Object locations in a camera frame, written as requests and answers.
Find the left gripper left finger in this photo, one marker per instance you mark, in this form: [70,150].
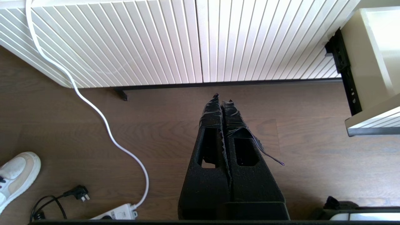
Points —
[203,187]

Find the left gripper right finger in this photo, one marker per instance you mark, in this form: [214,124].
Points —
[256,184]

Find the cream drawer with ribbed front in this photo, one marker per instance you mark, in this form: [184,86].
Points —
[368,62]

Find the black white robot base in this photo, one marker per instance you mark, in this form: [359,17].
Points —
[340,204]

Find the cream tv cabinet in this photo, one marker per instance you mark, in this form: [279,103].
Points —
[156,40]

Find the white power strip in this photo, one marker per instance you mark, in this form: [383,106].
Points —
[120,212]

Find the white sneaker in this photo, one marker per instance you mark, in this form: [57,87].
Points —
[20,172]

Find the black drawer slide rail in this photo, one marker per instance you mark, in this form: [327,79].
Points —
[350,84]

